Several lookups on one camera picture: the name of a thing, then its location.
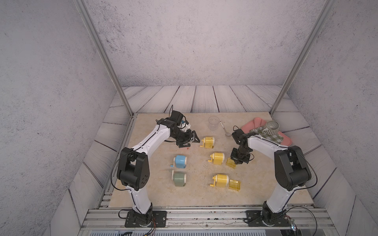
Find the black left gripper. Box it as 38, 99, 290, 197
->
171, 129, 201, 148

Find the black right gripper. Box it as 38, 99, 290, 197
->
229, 147, 249, 164

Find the yellow transparent tray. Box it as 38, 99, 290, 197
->
228, 180, 241, 191
226, 158, 236, 169

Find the blue pencil sharpener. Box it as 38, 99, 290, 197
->
170, 155, 188, 169

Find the yellow sharpener top row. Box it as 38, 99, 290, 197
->
200, 136, 215, 148

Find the yellow sharpener row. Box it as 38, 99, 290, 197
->
200, 136, 215, 148
210, 174, 229, 187
208, 152, 225, 165

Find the green pencil sharpener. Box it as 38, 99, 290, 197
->
172, 170, 187, 187

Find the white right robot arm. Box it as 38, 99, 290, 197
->
230, 129, 312, 226

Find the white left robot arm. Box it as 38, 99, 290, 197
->
116, 110, 200, 225

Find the yellow transparent tray bottom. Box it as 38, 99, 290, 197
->
228, 180, 241, 191

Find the yellow sharpener bottom row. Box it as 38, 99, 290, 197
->
210, 174, 229, 187

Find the pink serving tray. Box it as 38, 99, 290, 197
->
241, 117, 293, 146

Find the metal spoon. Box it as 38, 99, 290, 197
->
220, 121, 231, 137

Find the clear plastic cup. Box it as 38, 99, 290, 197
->
208, 116, 220, 131

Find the green checkered cloth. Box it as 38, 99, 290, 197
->
250, 126, 284, 144

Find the striped ceramic mug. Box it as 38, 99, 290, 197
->
261, 121, 280, 136

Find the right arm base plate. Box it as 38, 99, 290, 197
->
243, 210, 290, 227

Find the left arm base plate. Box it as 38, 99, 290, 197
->
125, 210, 167, 228

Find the aluminium front rail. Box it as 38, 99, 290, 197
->
79, 205, 339, 236

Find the right aluminium frame post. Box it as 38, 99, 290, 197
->
269, 0, 337, 116

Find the aluminium frame post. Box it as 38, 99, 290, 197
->
73, 0, 134, 117
269, 0, 337, 116

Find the left aluminium frame post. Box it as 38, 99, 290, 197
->
73, 0, 134, 117

